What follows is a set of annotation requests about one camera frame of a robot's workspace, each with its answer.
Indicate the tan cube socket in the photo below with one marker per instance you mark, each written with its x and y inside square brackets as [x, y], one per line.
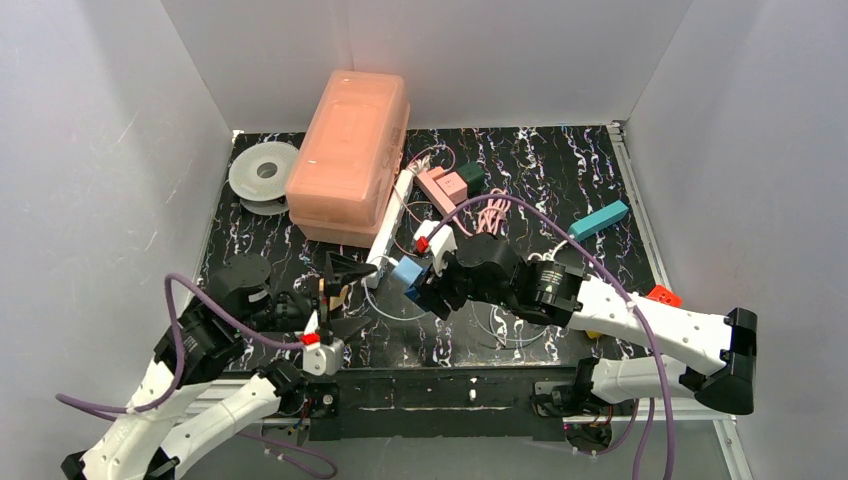
[331, 296]

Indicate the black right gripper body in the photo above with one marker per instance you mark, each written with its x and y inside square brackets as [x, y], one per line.
[436, 288]

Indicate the pink plastic storage box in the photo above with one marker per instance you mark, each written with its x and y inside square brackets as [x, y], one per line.
[340, 185]

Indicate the white power strip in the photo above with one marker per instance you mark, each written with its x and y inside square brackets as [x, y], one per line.
[386, 234]

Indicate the pink cube socket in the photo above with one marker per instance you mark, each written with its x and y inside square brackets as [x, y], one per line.
[455, 187]

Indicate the teal power strip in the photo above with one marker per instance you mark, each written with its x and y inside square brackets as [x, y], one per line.
[598, 220]

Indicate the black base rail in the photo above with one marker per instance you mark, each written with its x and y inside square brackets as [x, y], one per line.
[428, 403]

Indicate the light blue plug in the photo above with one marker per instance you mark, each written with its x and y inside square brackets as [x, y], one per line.
[407, 271]

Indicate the dark green cube socket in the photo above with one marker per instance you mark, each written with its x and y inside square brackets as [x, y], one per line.
[474, 177]

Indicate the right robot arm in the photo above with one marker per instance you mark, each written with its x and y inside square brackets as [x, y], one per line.
[710, 358]

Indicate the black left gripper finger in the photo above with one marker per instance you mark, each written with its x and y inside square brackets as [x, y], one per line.
[341, 271]
[339, 327]

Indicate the red cube socket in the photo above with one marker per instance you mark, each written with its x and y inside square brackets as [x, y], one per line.
[663, 295]

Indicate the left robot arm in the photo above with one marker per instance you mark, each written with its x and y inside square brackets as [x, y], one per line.
[151, 437]

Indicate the grey filament spool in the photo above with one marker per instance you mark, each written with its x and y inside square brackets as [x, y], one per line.
[259, 175]

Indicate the blue cube socket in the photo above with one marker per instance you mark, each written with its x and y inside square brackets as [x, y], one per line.
[414, 295]

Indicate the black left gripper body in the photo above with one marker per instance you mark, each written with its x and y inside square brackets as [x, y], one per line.
[321, 299]

